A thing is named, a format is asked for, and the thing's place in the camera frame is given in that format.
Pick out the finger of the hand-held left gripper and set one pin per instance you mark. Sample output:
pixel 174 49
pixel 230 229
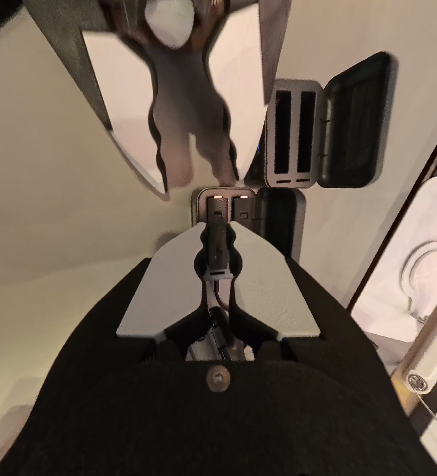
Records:
pixel 244 74
pixel 121 93

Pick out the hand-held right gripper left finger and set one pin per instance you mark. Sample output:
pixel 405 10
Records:
pixel 162 293

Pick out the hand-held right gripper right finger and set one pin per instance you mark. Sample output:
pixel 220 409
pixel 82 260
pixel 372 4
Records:
pixel 274 297

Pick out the orange trimmed black battery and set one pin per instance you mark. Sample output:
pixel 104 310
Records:
pixel 217 230

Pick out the blue trimmed black battery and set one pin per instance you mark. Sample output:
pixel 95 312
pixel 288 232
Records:
pixel 243 208

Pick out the person's left hand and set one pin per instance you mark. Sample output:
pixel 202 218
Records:
pixel 170 22

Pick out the wooden instruction board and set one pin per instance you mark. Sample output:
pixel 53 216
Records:
pixel 400 394

